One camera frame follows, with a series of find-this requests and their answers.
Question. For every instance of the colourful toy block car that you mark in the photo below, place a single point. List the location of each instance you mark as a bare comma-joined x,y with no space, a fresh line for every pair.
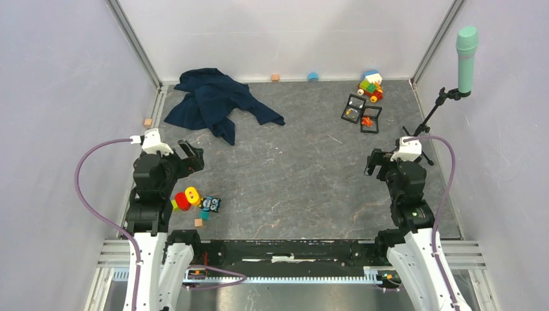
370,86

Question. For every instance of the mint green microphone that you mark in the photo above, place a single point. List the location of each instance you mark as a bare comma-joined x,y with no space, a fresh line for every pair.
467,42

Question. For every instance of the aluminium frame rail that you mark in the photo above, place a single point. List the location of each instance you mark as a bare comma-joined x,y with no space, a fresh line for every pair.
113,265

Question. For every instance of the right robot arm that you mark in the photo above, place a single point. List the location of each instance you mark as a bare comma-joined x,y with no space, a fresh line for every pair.
414,248

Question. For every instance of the teal small block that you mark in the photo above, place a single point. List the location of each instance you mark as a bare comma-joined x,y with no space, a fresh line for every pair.
204,215

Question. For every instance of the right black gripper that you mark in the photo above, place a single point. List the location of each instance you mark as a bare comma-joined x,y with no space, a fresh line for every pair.
380,158

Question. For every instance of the left black display frame box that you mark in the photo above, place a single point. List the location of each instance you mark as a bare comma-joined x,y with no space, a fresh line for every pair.
357,103

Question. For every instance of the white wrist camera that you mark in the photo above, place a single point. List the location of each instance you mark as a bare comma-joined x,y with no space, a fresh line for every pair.
406,150
151,142

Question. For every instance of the red yellow ring stacker toy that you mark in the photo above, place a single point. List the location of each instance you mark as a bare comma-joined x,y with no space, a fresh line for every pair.
183,201

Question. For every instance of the right black display frame box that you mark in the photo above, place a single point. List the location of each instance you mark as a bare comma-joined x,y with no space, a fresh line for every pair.
374,113

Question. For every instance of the orange wooden cube near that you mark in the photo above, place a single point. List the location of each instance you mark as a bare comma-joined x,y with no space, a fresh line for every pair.
199,222

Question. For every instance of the black display frame box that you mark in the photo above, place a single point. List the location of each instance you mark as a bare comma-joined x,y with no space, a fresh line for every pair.
374,113
357,103

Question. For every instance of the blue cup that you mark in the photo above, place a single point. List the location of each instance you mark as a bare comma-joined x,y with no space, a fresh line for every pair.
312,77

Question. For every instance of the round gold brooch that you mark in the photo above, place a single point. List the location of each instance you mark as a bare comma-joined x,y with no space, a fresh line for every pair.
351,113

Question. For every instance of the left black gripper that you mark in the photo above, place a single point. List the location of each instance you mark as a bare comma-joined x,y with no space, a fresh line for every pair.
193,162

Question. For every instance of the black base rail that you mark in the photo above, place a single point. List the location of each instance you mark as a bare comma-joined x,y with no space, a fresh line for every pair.
288,258

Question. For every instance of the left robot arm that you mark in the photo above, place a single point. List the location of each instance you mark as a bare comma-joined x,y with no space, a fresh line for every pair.
159,258

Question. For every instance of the black microphone tripod stand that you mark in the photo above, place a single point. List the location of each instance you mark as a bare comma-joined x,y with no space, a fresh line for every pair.
443,95

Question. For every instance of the blue owl toy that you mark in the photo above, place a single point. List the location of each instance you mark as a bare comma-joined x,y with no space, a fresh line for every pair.
210,204

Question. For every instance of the orange flower brooch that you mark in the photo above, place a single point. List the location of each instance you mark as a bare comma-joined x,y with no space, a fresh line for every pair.
367,122

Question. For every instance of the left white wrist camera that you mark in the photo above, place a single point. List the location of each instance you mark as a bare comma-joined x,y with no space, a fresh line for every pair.
151,142

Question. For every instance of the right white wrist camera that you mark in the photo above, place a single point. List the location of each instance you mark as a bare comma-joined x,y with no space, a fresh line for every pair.
406,150

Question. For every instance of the navy blue t-shirt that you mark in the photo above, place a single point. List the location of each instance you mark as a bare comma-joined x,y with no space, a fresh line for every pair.
211,96

